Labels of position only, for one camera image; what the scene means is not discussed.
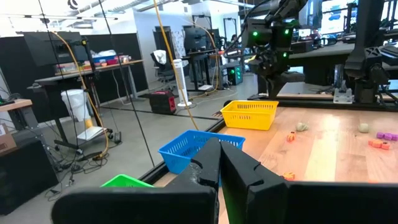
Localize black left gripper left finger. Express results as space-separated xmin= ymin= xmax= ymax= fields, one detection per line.
xmin=51 ymin=137 xmax=222 ymax=224

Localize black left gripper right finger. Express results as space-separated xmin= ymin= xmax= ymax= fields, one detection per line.
xmin=220 ymin=140 xmax=398 ymax=224

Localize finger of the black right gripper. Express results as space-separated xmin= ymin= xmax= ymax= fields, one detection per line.
xmin=275 ymin=74 xmax=289 ymax=98
xmin=259 ymin=74 xmax=277 ymax=98

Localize yellow plastic basket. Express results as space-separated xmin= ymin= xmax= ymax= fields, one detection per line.
xmin=220 ymin=100 xmax=280 ymax=131

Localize purple plastic Halloween toy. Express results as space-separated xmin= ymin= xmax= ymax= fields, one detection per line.
xmin=376 ymin=131 xmax=398 ymax=142

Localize green plastic basket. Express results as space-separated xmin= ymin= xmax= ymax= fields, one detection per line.
xmin=99 ymin=174 xmax=155 ymax=189

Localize black computer green lights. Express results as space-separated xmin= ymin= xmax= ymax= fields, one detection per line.
xmin=223 ymin=61 xmax=244 ymax=86

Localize blue plastic basket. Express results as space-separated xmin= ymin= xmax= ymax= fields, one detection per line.
xmin=157 ymin=129 xmax=246 ymax=175

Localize black office desk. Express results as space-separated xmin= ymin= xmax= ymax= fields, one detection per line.
xmin=182 ymin=24 xmax=222 ymax=91

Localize white flat panel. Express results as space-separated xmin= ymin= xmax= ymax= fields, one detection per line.
xmin=76 ymin=125 xmax=109 ymax=142

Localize black office chair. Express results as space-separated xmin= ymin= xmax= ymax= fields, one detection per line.
xmin=150 ymin=49 xmax=177 ymax=91

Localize white cloth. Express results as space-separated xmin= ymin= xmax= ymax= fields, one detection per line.
xmin=152 ymin=49 xmax=168 ymax=65

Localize black computer tower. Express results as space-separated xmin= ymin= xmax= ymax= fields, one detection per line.
xmin=0 ymin=139 xmax=60 ymax=216

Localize white lined trash bin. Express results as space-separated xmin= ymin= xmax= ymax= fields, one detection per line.
xmin=60 ymin=88 xmax=91 ymax=123

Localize wooden top standing desk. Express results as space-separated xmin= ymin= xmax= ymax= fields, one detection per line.
xmin=27 ymin=58 xmax=146 ymax=152

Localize blue storage bin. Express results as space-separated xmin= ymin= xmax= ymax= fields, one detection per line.
xmin=92 ymin=54 xmax=118 ymax=63

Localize wooden workbench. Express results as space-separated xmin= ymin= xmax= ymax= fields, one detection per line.
xmin=0 ymin=98 xmax=34 ymax=131

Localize black desk monitor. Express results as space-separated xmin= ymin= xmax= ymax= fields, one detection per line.
xmin=22 ymin=30 xmax=90 ymax=68

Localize yellow hanging power cable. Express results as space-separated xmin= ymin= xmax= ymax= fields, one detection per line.
xmin=152 ymin=0 xmax=200 ymax=131

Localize yellow drooping extension cable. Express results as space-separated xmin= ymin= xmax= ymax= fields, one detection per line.
xmin=51 ymin=30 xmax=110 ymax=161

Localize thin black hanging cable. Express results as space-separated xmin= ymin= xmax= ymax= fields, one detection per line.
xmin=37 ymin=0 xmax=82 ymax=147

